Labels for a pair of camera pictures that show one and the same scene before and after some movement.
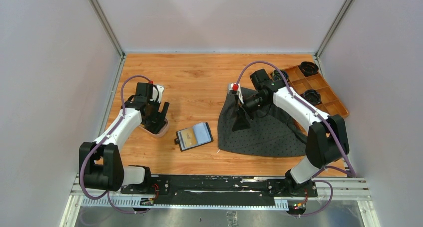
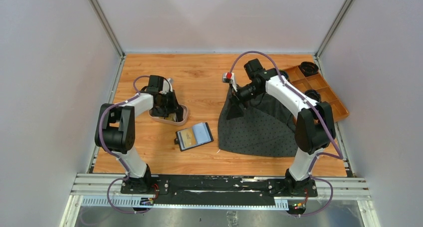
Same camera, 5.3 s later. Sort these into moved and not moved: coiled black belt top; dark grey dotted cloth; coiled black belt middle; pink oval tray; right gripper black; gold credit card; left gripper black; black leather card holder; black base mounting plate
Moved: pink oval tray; right gripper black; left gripper black
Not moved: coiled black belt top; gold credit card; coiled black belt middle; black leather card holder; dark grey dotted cloth; black base mounting plate
